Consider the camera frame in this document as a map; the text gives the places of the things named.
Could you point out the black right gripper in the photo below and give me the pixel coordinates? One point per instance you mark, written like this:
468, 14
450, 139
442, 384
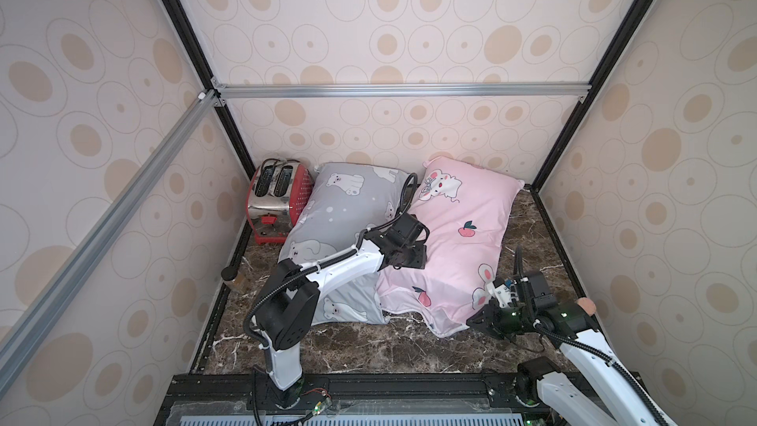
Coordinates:
489, 319

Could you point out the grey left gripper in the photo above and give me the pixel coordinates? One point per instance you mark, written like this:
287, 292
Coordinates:
421, 258

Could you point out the pink cat pillow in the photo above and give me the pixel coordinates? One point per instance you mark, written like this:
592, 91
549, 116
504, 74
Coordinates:
466, 209

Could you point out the grey polar bear pillow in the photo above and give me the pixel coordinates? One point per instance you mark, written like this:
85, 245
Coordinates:
346, 200

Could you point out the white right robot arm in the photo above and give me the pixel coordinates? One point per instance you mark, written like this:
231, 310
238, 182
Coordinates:
539, 382

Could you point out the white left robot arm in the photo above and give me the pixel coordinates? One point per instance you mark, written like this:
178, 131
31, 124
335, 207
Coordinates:
283, 310

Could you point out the red and chrome toaster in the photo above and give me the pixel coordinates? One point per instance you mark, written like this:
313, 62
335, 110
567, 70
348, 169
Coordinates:
279, 193

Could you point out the small brown capped bottle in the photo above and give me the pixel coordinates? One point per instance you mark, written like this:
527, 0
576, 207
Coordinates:
236, 279

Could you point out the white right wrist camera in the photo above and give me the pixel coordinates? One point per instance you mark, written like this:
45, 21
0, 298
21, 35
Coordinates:
500, 291

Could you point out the silver aluminium back rail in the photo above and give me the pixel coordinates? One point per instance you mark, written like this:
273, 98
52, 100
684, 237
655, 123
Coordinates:
417, 90

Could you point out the silver aluminium rail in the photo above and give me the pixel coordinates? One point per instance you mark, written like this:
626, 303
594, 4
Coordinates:
41, 317
417, 90

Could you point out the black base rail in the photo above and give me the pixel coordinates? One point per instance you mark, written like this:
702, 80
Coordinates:
256, 394

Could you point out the silver aluminium left rail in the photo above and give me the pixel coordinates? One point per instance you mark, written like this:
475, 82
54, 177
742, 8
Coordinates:
41, 317

